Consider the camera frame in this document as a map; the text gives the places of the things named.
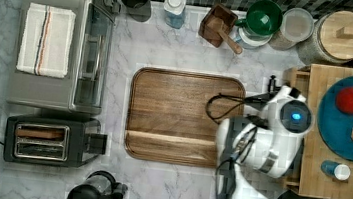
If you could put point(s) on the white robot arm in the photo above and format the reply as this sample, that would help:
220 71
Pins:
268 142

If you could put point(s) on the dark wooden cutting board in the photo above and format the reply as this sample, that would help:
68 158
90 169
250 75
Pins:
170 115

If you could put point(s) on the wooden scoop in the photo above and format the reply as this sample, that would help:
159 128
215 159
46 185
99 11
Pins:
227 35

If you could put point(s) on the stainless steel toaster oven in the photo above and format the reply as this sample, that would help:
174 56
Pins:
81 89

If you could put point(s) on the clear water bottle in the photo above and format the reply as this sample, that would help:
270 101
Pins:
174 13

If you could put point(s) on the white small plate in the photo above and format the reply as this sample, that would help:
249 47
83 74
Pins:
248 42

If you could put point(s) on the brown wooden box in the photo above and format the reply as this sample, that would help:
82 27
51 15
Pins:
219 11

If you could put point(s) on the black two-slot toaster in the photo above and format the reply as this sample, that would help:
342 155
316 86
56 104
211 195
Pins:
61 142

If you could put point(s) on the black coffee grinder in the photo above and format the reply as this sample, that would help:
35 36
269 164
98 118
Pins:
99 185

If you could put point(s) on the green mug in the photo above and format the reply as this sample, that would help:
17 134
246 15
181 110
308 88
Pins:
263 18

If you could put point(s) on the clear plastic lidded container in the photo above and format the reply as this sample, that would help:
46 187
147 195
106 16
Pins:
297 26

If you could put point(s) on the white striped dish towel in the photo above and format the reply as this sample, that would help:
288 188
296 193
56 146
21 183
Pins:
46 41

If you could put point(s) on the blue round plate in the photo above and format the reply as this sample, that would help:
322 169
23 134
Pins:
334 126

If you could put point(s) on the red apple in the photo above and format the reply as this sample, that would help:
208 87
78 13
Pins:
344 100

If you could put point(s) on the glass jar wooden lid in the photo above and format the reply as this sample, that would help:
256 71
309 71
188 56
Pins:
331 41

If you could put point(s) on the blue white spice bottle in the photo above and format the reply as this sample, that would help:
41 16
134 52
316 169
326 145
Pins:
335 170

